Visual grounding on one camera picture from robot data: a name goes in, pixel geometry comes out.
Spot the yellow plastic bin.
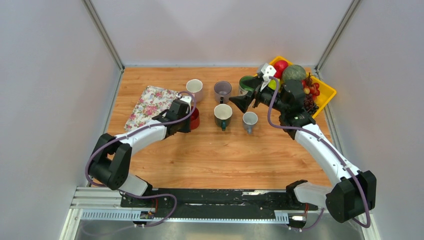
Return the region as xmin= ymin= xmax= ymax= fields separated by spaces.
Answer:
xmin=268 ymin=56 xmax=337 ymax=119

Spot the red cherry cluster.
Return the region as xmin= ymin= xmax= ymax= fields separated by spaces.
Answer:
xmin=301 ymin=74 xmax=321 ymax=97

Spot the green melon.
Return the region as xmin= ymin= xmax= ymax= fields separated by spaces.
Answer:
xmin=282 ymin=64 xmax=307 ymax=82

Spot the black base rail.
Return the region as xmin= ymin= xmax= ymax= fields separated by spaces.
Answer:
xmin=120 ymin=188 xmax=318 ymax=220

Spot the grey blue mug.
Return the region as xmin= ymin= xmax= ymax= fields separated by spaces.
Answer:
xmin=242 ymin=111 xmax=258 ymax=134

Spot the cream floral mug green inside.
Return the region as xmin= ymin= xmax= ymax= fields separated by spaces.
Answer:
xmin=238 ymin=75 xmax=256 ymax=96

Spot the green pear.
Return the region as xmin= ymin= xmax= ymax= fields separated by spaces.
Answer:
xmin=267 ymin=78 xmax=281 ymax=91

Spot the red mug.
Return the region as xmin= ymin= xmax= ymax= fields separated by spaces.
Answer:
xmin=190 ymin=107 xmax=200 ymax=131

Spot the floral serving tray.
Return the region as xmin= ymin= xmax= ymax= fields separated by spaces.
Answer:
xmin=124 ymin=85 xmax=178 ymax=132

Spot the mauve mug black handle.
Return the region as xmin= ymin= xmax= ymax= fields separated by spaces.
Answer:
xmin=213 ymin=81 xmax=233 ymax=104

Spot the purple cable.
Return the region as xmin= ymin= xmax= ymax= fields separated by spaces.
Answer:
xmin=84 ymin=91 xmax=198 ymax=228
xmin=266 ymin=76 xmax=372 ymax=232

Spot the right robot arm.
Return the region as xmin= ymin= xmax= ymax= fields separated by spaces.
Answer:
xmin=229 ymin=77 xmax=377 ymax=228

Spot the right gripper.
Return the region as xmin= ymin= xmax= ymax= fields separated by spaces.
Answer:
xmin=229 ymin=74 xmax=288 ymax=114

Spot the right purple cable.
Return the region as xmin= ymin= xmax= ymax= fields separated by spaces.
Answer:
xmin=266 ymin=76 xmax=372 ymax=232

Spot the dark purple grape bunch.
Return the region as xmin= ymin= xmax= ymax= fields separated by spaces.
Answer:
xmin=303 ymin=94 xmax=319 ymax=116

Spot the pink faceted mug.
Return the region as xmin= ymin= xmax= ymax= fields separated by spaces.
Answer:
xmin=186 ymin=79 xmax=204 ymax=103

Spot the red apple upper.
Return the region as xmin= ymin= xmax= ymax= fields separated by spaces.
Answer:
xmin=273 ymin=60 xmax=289 ymax=79

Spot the dark green mug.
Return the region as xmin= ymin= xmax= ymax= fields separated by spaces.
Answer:
xmin=213 ymin=103 xmax=233 ymax=132

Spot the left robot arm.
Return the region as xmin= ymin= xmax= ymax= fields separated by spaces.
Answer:
xmin=85 ymin=96 xmax=194 ymax=207

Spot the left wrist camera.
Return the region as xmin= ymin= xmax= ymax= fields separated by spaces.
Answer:
xmin=177 ymin=94 xmax=192 ymax=107

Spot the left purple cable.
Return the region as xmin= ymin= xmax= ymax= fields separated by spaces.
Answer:
xmin=84 ymin=91 xmax=198 ymax=228

